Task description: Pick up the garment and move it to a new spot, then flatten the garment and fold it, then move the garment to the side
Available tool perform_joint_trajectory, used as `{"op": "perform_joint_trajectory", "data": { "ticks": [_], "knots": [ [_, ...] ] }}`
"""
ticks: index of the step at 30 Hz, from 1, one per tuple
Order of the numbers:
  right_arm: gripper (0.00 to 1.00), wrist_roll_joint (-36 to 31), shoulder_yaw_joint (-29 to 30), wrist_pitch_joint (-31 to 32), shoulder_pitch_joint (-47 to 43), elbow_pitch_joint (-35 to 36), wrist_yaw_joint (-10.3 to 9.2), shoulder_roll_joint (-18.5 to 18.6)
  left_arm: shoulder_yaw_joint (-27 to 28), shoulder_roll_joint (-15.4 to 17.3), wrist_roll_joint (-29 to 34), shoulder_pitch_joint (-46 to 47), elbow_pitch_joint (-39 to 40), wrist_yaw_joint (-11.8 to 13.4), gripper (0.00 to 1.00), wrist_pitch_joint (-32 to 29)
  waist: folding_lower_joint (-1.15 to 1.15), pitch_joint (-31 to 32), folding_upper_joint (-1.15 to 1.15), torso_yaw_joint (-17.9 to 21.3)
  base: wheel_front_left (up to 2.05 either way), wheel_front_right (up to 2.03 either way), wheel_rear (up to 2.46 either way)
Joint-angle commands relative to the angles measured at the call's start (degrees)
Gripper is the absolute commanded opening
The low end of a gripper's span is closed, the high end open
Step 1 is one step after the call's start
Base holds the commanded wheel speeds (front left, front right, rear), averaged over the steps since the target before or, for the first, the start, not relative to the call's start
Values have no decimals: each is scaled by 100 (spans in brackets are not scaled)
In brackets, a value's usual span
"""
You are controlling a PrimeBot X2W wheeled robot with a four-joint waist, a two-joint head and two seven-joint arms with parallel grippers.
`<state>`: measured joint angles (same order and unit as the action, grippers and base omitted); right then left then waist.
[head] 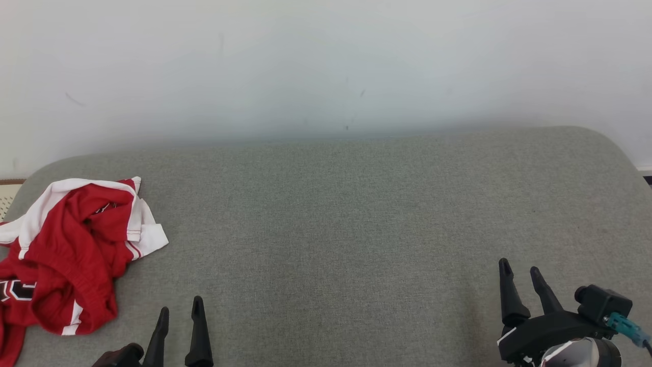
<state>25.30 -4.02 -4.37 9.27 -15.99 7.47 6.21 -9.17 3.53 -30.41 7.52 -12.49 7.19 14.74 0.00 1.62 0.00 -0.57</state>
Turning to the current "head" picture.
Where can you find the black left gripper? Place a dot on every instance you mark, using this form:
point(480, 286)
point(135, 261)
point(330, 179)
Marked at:
point(122, 358)

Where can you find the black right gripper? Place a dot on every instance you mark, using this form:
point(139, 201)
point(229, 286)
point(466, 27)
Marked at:
point(535, 339)

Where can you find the red Bulls 23 jersey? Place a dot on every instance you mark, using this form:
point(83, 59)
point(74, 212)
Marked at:
point(12, 312)

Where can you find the grey fabric sofa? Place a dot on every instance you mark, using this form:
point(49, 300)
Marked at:
point(326, 229)

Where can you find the cream laundry basket brown rim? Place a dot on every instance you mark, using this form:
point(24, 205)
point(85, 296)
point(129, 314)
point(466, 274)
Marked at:
point(7, 196)

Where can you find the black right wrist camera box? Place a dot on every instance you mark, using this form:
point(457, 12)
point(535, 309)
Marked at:
point(601, 303)

